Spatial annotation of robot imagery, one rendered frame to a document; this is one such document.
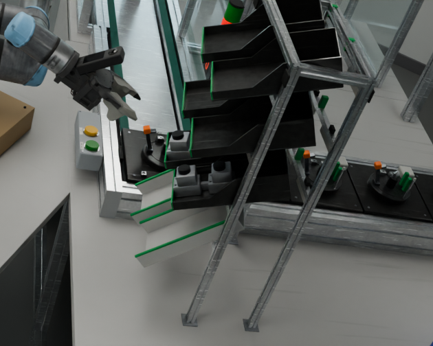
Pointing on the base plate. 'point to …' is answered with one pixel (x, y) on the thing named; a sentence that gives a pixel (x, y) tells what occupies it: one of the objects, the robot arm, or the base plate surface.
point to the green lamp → (233, 14)
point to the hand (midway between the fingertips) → (137, 105)
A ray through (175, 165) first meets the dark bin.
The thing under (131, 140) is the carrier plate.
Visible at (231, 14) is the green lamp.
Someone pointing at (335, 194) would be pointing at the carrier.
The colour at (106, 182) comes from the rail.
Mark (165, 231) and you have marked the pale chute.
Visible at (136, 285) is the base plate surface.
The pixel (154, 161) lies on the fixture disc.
